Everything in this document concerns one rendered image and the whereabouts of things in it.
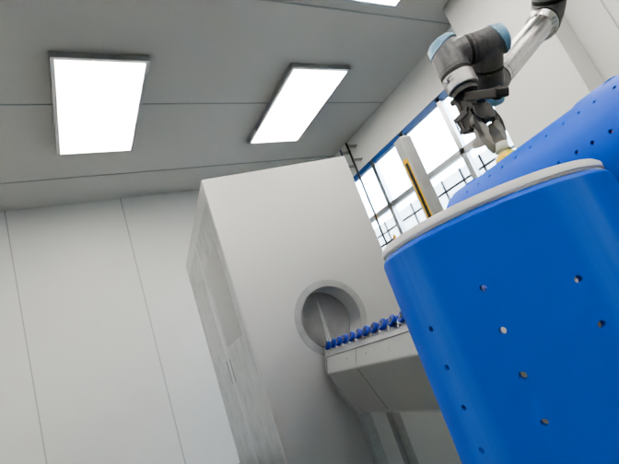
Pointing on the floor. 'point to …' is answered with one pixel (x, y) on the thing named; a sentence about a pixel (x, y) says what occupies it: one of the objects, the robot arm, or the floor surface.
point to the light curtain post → (418, 176)
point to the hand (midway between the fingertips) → (499, 145)
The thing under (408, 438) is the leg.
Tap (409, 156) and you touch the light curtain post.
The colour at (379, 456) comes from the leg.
